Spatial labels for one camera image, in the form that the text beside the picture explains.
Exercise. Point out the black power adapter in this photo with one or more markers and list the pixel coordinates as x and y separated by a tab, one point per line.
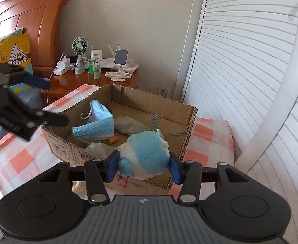
72	59

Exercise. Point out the stack of blue face masks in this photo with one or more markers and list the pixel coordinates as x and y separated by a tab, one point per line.
100	127

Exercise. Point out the white curved pole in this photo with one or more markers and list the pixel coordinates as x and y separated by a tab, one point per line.
265	127

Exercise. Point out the white stand with grey screen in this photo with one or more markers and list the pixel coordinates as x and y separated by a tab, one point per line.
121	57

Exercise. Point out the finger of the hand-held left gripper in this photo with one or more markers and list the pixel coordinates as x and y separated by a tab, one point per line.
55	120
37	81

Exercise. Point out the white flat box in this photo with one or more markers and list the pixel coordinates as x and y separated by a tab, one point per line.
132	67

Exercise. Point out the blue white plush toy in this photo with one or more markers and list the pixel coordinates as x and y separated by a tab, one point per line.
143	152

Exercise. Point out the white wall outlet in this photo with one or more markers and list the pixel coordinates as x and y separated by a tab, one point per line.
164	91

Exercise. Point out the brown cardboard box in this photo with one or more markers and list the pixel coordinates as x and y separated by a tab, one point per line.
62	147

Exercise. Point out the yellow blue snack bag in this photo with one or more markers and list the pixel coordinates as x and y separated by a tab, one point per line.
1	53

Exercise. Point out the grey cloth pouch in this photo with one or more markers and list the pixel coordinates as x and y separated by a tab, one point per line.
128	125

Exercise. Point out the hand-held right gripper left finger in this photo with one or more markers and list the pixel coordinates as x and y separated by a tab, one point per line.
112	166

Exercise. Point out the small orange object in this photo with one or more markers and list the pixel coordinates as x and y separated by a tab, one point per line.
113	140

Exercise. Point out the teal sachet with tassel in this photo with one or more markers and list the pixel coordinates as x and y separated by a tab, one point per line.
173	133

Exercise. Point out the tall green bottle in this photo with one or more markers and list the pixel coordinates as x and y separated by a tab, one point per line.
97	71

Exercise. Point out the small green bottle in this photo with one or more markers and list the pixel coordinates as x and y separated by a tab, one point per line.
91	67

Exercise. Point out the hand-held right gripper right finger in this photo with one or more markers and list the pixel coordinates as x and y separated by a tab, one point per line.
175	169

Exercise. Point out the white router with antennas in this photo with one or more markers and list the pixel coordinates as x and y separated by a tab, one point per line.
108	63

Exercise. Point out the white louvered door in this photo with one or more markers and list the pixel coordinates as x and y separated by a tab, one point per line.
240	56

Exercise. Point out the white charger plug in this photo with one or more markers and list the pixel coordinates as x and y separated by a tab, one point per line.
63	64

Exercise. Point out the white cosmetic tube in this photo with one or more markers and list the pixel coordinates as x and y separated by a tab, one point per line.
96	54

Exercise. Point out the white power strip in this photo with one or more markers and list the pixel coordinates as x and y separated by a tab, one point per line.
62	71

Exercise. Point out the wooden nightstand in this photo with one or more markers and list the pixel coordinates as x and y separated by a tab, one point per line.
62	83

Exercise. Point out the small green desk fan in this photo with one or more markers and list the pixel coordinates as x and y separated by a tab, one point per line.
80	45

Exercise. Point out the wooden bed headboard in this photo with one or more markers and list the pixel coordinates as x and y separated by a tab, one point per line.
37	17

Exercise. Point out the white plastic bag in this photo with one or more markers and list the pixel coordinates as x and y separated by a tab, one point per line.
98	150

